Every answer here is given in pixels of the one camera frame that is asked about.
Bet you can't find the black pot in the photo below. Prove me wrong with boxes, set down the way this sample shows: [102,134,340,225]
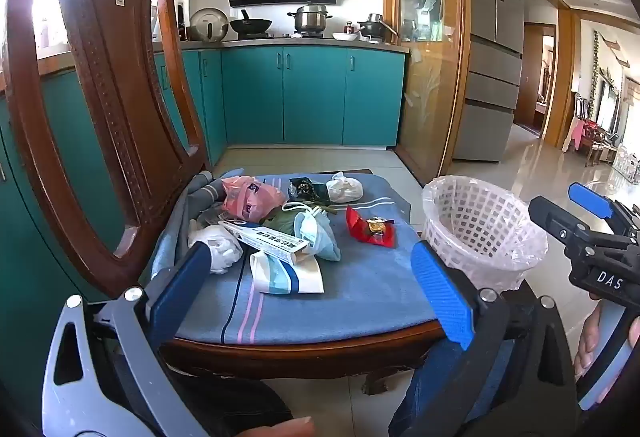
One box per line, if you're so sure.
[356,13,388,40]

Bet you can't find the teal lower cabinets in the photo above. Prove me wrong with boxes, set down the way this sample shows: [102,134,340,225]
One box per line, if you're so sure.
[0,44,407,368]

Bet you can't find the white and blue paper cup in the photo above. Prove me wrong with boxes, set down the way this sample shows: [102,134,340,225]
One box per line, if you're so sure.
[249,249,325,295]

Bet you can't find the crumpled white tissue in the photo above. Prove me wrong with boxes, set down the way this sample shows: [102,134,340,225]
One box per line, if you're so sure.
[326,172,364,204]

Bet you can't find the wooden framed glass door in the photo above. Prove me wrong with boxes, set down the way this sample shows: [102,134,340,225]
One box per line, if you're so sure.
[382,0,471,185]

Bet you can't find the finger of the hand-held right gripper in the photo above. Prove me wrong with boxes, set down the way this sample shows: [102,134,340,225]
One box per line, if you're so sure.
[569,183,640,240]
[529,196,637,249]

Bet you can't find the carved wooden chair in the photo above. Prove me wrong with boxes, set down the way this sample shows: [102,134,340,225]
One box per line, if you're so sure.
[2,0,451,393]

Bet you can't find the person's left hand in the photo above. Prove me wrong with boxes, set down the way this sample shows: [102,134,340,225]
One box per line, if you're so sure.
[240,416,316,437]

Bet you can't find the pink plastic bag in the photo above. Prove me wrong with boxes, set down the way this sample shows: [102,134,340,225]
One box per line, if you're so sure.
[221,177,286,223]

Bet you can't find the person's left leg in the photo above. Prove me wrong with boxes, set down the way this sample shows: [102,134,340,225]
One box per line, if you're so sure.
[170,367,296,437]

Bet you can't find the white toothpaste box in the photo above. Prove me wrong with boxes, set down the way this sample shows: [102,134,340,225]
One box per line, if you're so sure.
[220,219,313,265]

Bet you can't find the grey refrigerator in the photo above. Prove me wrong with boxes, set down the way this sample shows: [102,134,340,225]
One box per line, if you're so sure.
[452,0,525,164]

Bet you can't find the red wrapper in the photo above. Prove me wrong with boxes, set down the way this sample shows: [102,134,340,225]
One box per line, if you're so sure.
[346,206,396,248]

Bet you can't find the person's right hand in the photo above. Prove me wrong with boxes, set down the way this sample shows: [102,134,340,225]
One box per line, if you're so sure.
[574,304,604,380]

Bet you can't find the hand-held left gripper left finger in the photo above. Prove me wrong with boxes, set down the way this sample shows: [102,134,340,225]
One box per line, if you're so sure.
[42,242,216,437]

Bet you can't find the black snack wrapper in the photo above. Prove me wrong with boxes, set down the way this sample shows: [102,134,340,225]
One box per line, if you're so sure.
[288,177,331,206]

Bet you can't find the white basket with plastic liner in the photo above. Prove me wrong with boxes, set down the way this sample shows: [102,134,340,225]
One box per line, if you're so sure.
[421,175,548,293]

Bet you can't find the blue face mask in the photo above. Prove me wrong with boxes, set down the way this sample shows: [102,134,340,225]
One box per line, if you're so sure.
[282,202,342,263]

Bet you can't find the white kitchen appliance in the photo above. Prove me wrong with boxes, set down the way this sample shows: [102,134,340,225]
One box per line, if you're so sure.
[175,0,191,41]

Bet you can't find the round silver lid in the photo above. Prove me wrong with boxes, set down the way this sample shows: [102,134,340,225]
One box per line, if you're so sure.
[189,8,230,42]

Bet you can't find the flat television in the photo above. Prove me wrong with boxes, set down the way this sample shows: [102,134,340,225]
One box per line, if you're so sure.
[595,79,623,132]

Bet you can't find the person's leg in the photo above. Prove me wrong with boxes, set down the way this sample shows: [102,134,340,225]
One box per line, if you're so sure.
[390,342,506,437]
[170,367,296,437]

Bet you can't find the steel pot with lid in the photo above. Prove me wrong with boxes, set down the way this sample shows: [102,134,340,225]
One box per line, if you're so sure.
[287,2,333,34]

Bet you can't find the white plastic bag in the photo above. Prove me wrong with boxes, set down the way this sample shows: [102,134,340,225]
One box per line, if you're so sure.
[189,224,244,275]

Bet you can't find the pink garment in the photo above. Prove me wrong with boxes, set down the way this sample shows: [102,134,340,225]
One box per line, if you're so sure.
[562,116,583,152]

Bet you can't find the black wok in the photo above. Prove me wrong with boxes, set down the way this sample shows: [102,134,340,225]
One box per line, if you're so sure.
[228,9,273,36]

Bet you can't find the person's right leg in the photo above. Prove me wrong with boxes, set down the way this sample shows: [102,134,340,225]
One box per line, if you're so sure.
[390,342,506,437]

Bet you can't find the blue striped seat cushion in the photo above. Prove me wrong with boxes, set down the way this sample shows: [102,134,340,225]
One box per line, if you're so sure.
[142,169,441,345]

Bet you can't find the green leaf wrapper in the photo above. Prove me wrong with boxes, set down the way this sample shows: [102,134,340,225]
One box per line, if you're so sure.
[260,204,336,230]

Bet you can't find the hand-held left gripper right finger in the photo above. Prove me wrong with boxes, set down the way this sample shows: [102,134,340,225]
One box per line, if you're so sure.
[410,241,581,437]

